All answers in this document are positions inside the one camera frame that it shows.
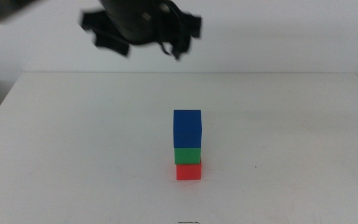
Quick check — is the blue cube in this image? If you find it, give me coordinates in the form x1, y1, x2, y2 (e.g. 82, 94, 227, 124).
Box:
173, 109, 203, 149

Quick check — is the red cube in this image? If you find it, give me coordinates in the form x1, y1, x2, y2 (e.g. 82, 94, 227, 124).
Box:
175, 161, 203, 181

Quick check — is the green cube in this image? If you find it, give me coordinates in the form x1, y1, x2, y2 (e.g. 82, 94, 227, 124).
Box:
174, 147, 202, 166

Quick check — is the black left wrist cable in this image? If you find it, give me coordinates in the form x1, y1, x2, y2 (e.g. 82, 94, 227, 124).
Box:
154, 0, 185, 57

